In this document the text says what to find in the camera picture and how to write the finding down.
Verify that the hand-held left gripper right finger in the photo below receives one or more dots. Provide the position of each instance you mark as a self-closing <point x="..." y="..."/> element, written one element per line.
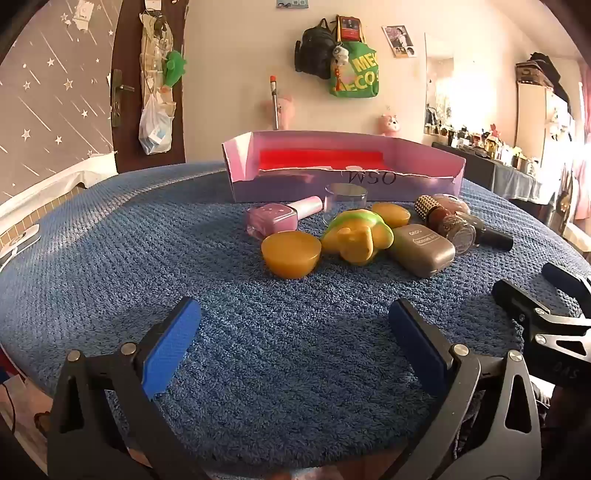
<point x="415" y="344"/>

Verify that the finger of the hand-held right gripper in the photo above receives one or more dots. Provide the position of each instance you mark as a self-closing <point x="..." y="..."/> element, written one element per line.
<point x="565" y="281"/>
<point x="515" y="295"/>

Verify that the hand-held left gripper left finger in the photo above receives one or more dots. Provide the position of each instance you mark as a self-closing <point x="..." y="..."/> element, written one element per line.
<point x="171" y="346"/>

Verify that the glitter nail polish bottle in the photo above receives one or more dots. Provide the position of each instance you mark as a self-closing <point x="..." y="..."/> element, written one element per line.
<point x="457" y="235"/>

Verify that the pink round compact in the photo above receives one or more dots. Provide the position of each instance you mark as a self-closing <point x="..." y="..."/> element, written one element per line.
<point x="450" y="203"/>

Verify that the green yellow turtle toy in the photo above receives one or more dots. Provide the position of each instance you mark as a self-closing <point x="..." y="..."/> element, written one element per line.
<point x="355" y="237"/>

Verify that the silver ribbed metal block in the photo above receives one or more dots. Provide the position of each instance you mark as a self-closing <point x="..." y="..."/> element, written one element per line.
<point x="425" y="206"/>

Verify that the amber dome soap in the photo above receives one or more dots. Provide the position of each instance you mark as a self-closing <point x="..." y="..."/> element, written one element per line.
<point x="392" y="216"/>
<point x="291" y="256"/>

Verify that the pink nail polish bottle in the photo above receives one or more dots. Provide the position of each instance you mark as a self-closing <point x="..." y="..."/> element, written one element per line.
<point x="272" y="219"/>

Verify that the pink cardboard box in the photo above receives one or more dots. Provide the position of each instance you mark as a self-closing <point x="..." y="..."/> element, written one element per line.
<point x="277" y="189"/>

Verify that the blue terry blanket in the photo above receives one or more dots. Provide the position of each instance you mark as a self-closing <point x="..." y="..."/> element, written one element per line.
<point x="277" y="350"/>

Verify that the table with dark cloth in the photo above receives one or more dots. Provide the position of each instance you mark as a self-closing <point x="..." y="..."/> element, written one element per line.
<point x="508" y="180"/>

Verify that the row of bottles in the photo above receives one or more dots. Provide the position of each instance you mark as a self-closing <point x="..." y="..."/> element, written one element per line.
<point x="485" y="141"/>

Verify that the clear glass jar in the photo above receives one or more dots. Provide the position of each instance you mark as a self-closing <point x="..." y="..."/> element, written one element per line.
<point x="344" y="201"/>

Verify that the white wardrobe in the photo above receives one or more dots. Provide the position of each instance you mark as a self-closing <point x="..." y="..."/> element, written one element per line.
<point x="531" y="120"/>

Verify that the white plastic sheet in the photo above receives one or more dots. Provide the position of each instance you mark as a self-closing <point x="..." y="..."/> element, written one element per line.
<point x="55" y="180"/>

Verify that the brown door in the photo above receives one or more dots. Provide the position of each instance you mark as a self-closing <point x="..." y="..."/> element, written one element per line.
<point x="127" y="147"/>

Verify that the pink pig plush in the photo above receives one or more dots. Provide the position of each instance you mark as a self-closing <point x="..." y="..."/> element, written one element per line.
<point x="389" y="125"/>

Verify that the white plastic bag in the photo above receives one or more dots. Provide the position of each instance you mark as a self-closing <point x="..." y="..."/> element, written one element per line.
<point x="154" y="129"/>

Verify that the pale pink plush toy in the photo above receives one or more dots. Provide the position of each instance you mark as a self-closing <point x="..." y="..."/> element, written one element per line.
<point x="287" y="113"/>

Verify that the mop pole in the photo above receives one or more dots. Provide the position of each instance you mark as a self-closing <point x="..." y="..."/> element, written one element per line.
<point x="275" y="106"/>

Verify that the green tote bag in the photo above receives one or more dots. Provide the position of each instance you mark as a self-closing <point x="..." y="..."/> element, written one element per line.
<point x="360" y="78"/>

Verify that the green plush toy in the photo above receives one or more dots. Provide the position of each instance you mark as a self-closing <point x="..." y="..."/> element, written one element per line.
<point x="173" y="69"/>

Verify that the panda plush charm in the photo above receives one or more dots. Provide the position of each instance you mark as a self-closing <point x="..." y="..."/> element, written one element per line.
<point x="341" y="55"/>

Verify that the beige hanging organizer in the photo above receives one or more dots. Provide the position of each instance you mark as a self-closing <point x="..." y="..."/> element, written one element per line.
<point x="154" y="41"/>

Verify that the black backpack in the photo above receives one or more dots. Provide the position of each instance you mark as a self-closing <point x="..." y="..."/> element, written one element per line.
<point x="314" y="50"/>

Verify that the red hanging pouch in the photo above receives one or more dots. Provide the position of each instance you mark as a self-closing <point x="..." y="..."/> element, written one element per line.
<point x="349" y="28"/>

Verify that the torn white paper patch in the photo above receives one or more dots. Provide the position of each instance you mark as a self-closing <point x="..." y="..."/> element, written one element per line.
<point x="84" y="14"/>

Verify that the wall mirror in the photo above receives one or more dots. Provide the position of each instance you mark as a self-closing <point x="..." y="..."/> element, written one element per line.
<point x="438" y="83"/>

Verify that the wall photo poster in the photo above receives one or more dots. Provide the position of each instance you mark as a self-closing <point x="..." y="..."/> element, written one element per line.
<point x="399" y="41"/>

